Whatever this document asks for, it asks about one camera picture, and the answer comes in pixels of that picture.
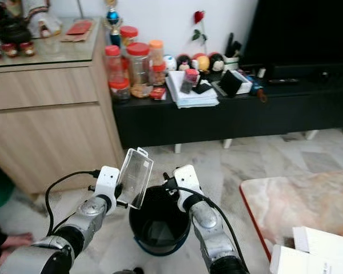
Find orange lid plastic jar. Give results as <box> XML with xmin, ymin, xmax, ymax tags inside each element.
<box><xmin>149</xmin><ymin>39</ymin><xmax>166</xmax><ymax>87</ymax></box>

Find green round object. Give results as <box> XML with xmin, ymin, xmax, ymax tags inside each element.
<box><xmin>0</xmin><ymin>157</ymin><xmax>19</xmax><ymax>209</ymax></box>

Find white cup with black tools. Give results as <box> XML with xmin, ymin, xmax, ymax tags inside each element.
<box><xmin>224</xmin><ymin>32</ymin><xmax>243</xmax><ymax>71</ymax></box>

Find stack of white papers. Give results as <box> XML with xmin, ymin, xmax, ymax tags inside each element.
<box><xmin>165</xmin><ymin>70</ymin><xmax>220</xmax><ymax>109</ymax></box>

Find small blue and brown item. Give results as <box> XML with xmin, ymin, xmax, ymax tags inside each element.
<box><xmin>249</xmin><ymin>74</ymin><xmax>269</xmax><ymax>104</ymax></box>

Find small black white doll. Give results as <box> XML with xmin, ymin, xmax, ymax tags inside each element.
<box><xmin>208</xmin><ymin>52</ymin><xmax>226</xmax><ymax>74</ymax></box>

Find short red lid jar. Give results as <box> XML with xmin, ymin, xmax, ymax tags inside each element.
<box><xmin>109</xmin><ymin>78</ymin><xmax>131</xmax><ymax>103</ymax></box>

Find black television console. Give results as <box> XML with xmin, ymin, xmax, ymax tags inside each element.
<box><xmin>113</xmin><ymin>70</ymin><xmax>343</xmax><ymax>152</ymax></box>

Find small grey red topped item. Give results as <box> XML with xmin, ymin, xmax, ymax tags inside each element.
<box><xmin>180</xmin><ymin>68</ymin><xmax>201</xmax><ymax>95</ymax></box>

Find black rubbish bin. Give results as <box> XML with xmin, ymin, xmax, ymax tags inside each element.
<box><xmin>129</xmin><ymin>184</ymin><xmax>193</xmax><ymax>257</ymax></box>

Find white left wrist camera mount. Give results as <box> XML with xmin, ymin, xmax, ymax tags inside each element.
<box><xmin>95</xmin><ymin>166</ymin><xmax>121</xmax><ymax>198</ymax></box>

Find white cardboard box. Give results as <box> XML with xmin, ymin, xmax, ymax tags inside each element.
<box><xmin>269</xmin><ymin>244</ymin><xmax>343</xmax><ymax>274</ymax></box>
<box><xmin>293</xmin><ymin>226</ymin><xmax>343</xmax><ymax>266</ymax></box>

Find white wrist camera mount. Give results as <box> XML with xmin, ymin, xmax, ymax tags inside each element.
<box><xmin>174</xmin><ymin>164</ymin><xmax>203</xmax><ymax>196</ymax></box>
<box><xmin>95</xmin><ymin>166</ymin><xmax>121</xmax><ymax>198</ymax></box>

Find red artificial rose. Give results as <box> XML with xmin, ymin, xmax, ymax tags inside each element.
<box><xmin>192</xmin><ymin>10</ymin><xmax>209</xmax><ymax>45</ymax></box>

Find light wooden cabinet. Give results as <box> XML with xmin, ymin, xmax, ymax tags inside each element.
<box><xmin>0</xmin><ymin>17</ymin><xmax>126</xmax><ymax>196</ymax></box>

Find red lid jar yellow contents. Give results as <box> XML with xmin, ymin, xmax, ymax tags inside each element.
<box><xmin>119</xmin><ymin>25</ymin><xmax>139</xmax><ymax>47</ymax></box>

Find white ceramic figurine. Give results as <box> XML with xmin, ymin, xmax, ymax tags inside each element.
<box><xmin>23</xmin><ymin>0</ymin><xmax>63</xmax><ymax>38</ymax></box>

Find marble table with red edge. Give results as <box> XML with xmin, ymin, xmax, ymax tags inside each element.
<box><xmin>239</xmin><ymin>169</ymin><xmax>343</xmax><ymax>263</ymax></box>

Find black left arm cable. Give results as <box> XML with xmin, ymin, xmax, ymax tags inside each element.
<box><xmin>45</xmin><ymin>169</ymin><xmax>101</xmax><ymax>236</ymax></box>

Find narrow red lid jar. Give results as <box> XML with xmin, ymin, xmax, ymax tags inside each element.
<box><xmin>105</xmin><ymin>45</ymin><xmax>123</xmax><ymax>82</ymax></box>

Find red envelope packet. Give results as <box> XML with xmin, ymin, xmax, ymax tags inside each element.
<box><xmin>61</xmin><ymin>19</ymin><xmax>94</xmax><ymax>42</ymax></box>

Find small yellow red doll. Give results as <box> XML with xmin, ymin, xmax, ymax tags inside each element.
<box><xmin>192</xmin><ymin>53</ymin><xmax>211</xmax><ymax>72</ymax></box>

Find bare person foot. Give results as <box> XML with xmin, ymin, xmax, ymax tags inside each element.
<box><xmin>5</xmin><ymin>231</ymin><xmax>34</xmax><ymax>249</ymax></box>
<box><xmin>0</xmin><ymin>248</ymin><xmax>25</xmax><ymax>267</ymax></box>

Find clear plastic package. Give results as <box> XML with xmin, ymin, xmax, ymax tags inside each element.
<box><xmin>117</xmin><ymin>147</ymin><xmax>154</xmax><ymax>210</ymax></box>

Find small black red doll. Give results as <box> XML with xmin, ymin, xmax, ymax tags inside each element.
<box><xmin>176</xmin><ymin>54</ymin><xmax>193</xmax><ymax>72</ymax></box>

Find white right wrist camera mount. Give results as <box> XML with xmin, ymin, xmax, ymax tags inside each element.
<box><xmin>174</xmin><ymin>164</ymin><xmax>203</xmax><ymax>196</ymax></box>

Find large red lid snack jar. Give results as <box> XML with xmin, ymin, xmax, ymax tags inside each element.
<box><xmin>126</xmin><ymin>42</ymin><xmax>153</xmax><ymax>99</ymax></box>

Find black and white box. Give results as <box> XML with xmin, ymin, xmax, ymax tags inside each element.
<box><xmin>217</xmin><ymin>68</ymin><xmax>253</xmax><ymax>98</ymax></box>

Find blue and gold trophy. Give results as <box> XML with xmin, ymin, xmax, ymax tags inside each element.
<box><xmin>104</xmin><ymin>0</ymin><xmax>124</xmax><ymax>47</ymax></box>

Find small red box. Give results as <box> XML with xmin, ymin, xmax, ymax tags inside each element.
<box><xmin>149</xmin><ymin>87</ymin><xmax>167</xmax><ymax>101</ymax></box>

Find black flat screen television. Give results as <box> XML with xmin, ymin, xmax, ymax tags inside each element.
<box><xmin>242</xmin><ymin>0</ymin><xmax>343</xmax><ymax>80</ymax></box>

